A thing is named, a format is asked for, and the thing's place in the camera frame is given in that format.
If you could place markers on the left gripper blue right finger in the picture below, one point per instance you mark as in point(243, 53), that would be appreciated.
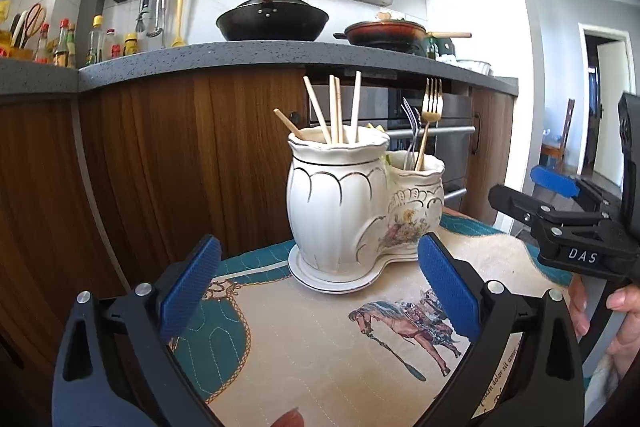
point(523, 365)

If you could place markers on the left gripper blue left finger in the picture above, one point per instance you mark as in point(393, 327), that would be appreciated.
point(114, 365)

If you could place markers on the gold fork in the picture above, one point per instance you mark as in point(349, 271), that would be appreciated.
point(433, 103)

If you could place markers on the silver fork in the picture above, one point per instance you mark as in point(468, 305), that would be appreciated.
point(407, 108)

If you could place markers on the yellow plastic utensil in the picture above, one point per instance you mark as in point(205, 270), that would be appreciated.
point(378, 128)

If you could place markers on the wooden chopstick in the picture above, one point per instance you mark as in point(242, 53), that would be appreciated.
point(317, 110)
point(333, 110)
point(288, 124)
point(354, 116)
point(338, 111)

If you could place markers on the wooden kitchen cabinet door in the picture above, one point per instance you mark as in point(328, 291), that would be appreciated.
point(174, 157)

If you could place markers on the person's right hand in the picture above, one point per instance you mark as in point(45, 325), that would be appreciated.
point(620, 336)

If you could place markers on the person's left hand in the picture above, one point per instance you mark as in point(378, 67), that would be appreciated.
point(291, 418)

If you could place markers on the wooden chair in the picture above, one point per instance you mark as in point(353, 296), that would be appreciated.
point(554, 150)

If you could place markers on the printed quilted table mat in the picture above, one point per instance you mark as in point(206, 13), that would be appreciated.
point(260, 344)

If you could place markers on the stainless steel built-in oven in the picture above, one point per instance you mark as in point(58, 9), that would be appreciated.
point(448, 139)

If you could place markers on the cream ceramic holder saucer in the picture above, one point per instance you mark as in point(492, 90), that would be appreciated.
point(331, 284)

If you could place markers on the cream ceramic utensil holder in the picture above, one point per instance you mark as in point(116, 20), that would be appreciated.
point(351, 204)

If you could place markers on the red-brown frying pan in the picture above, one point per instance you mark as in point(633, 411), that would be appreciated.
point(391, 34)

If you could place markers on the red-cap sauce bottle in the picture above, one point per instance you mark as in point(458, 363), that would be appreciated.
point(42, 54)

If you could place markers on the yellow mustard bottle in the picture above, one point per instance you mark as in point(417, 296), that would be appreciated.
point(131, 44)

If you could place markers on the wooden utensil cup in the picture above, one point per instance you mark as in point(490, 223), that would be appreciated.
point(16, 53)

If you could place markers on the yellow hanging spatula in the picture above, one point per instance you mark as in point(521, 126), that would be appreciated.
point(178, 40)

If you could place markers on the clear oil bottle yellow cap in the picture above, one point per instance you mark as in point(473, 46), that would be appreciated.
point(95, 42)

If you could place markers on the black wok with wooden handle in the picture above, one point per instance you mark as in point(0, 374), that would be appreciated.
point(272, 20)

